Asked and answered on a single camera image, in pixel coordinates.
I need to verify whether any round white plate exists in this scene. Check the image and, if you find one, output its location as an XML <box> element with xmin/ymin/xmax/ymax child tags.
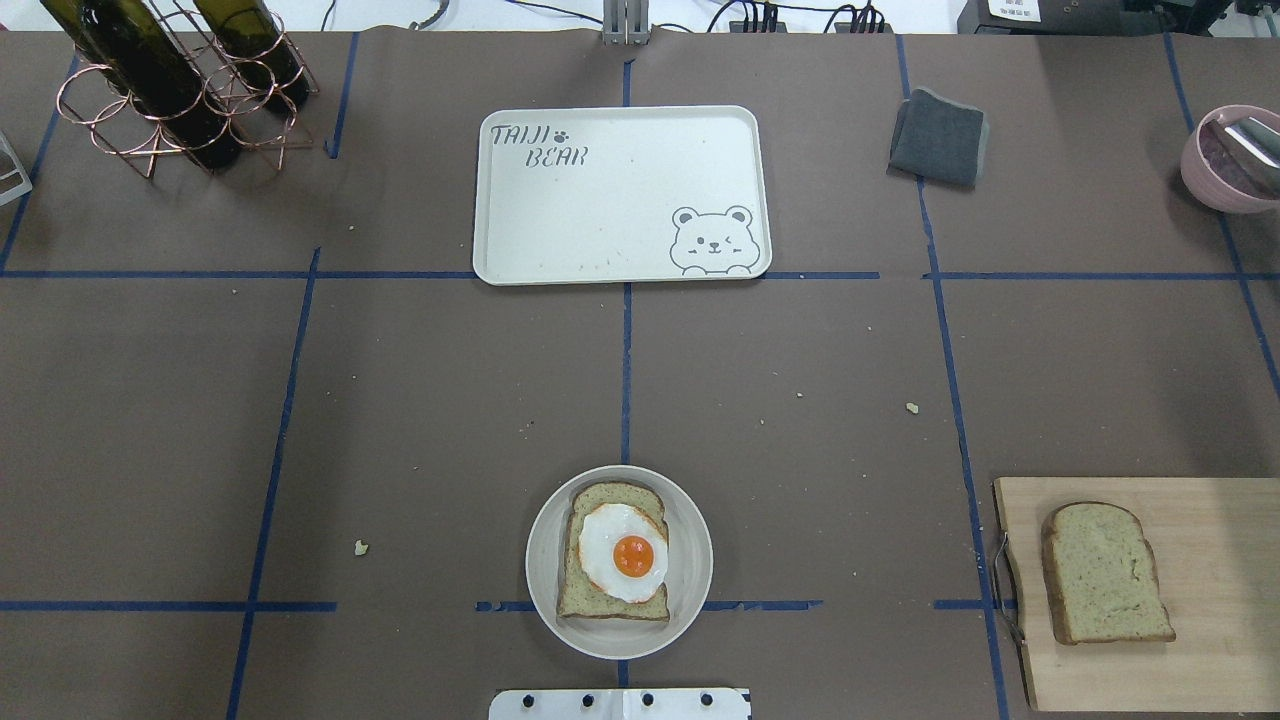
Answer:
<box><xmin>525</xmin><ymin>465</ymin><xmax>714</xmax><ymax>660</ymax></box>

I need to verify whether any bread slice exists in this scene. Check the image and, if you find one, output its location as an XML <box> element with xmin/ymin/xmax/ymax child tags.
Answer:
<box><xmin>557</xmin><ymin>479</ymin><xmax>669</xmax><ymax>623</ymax></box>
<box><xmin>1041</xmin><ymin>501</ymin><xmax>1178</xmax><ymax>646</ymax></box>

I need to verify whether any white bear serving tray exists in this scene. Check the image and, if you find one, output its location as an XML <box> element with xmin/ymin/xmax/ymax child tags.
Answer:
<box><xmin>472</xmin><ymin>105</ymin><xmax>773</xmax><ymax>286</ymax></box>

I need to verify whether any fried egg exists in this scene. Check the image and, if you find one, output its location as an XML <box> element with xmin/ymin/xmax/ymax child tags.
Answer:
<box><xmin>577</xmin><ymin>503</ymin><xmax>669</xmax><ymax>603</ymax></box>

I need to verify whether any folded grey cloth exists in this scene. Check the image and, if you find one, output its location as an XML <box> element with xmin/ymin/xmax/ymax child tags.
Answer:
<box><xmin>888</xmin><ymin>87</ymin><xmax>989</xmax><ymax>188</ymax></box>

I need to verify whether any pink bowl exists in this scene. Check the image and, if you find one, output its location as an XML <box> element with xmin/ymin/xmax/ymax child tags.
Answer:
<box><xmin>1181</xmin><ymin>105</ymin><xmax>1279</xmax><ymax>214</ymax></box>

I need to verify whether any wooden cutting board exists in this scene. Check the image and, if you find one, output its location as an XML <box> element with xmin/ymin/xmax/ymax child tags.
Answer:
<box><xmin>995</xmin><ymin>477</ymin><xmax>1279</xmax><ymax>714</ymax></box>

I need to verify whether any dark green wine bottle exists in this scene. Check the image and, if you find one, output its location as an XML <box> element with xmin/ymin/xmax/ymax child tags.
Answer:
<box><xmin>41</xmin><ymin>1</ymin><xmax>241</xmax><ymax>170</ymax></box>

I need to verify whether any metal scoop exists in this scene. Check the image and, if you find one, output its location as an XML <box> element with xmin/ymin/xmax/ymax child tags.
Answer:
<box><xmin>1207</xmin><ymin>117</ymin><xmax>1279</xmax><ymax>183</ymax></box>

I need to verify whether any grey metal post bracket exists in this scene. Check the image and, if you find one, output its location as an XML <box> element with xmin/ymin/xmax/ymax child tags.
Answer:
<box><xmin>602</xmin><ymin>0</ymin><xmax>652</xmax><ymax>46</ymax></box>

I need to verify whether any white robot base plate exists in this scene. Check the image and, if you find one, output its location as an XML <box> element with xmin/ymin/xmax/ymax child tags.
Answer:
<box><xmin>488</xmin><ymin>687</ymin><xmax>753</xmax><ymax>719</ymax></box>

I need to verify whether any copper wire bottle rack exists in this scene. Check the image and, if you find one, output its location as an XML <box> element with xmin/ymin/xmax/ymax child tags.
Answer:
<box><xmin>56</xmin><ymin>1</ymin><xmax>319</xmax><ymax>178</ymax></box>

